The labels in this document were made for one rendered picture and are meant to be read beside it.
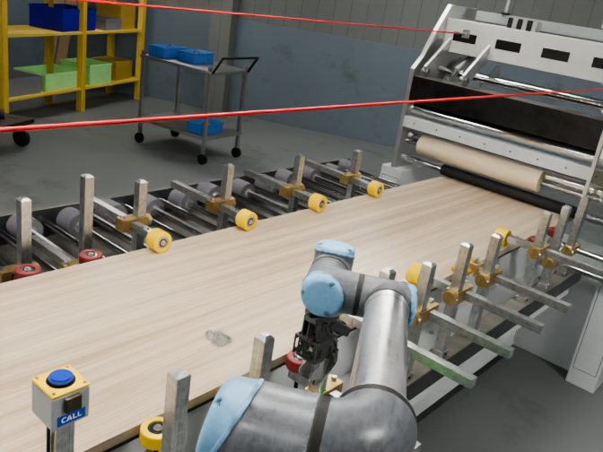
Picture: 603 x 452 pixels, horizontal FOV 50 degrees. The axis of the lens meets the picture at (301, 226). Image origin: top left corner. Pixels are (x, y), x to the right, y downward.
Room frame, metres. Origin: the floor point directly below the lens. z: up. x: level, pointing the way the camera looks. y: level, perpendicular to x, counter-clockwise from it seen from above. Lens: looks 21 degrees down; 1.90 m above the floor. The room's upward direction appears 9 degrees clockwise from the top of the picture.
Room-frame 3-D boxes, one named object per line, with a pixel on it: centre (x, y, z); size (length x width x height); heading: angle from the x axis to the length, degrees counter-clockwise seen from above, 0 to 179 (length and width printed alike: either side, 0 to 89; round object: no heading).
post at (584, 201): (3.06, -1.36, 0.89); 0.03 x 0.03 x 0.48; 52
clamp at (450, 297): (2.10, -0.59, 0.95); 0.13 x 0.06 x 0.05; 142
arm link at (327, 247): (1.34, -0.08, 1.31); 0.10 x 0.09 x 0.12; 172
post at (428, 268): (1.89, -0.42, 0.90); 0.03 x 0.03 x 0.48; 52
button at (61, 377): (0.90, 0.36, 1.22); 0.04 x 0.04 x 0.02
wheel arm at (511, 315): (2.08, -0.65, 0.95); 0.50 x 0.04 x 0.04; 52
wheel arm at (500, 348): (1.88, -0.50, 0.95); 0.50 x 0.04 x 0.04; 52
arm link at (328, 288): (1.22, -0.08, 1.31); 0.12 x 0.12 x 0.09; 82
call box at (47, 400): (0.90, 0.36, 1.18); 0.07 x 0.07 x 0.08; 52
